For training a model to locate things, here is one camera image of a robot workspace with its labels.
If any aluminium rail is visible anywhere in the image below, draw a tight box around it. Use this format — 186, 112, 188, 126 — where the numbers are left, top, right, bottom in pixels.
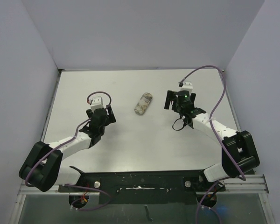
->
18, 175, 269, 195

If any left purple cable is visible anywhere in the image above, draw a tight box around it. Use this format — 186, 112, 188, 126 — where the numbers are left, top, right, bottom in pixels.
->
25, 91, 112, 212

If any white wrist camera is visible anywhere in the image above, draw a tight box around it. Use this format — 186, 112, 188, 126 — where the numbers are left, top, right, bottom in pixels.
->
178, 81, 193, 95
89, 96, 104, 112

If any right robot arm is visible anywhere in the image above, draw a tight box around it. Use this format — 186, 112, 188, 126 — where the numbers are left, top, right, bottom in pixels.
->
164, 90, 260, 191

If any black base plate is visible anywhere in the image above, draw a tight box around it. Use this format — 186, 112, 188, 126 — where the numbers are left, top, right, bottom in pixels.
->
58, 170, 225, 204

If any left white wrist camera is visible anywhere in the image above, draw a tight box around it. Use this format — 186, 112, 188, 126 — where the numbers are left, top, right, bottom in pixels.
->
89, 96, 104, 112

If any map print glasses case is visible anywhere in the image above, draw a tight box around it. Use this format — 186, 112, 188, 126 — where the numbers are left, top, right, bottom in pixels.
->
134, 92, 153, 115

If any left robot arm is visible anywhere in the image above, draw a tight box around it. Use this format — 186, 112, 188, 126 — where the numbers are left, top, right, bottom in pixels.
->
19, 105, 116, 192

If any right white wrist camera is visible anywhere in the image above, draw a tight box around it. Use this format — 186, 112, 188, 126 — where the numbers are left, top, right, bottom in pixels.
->
178, 81, 193, 95

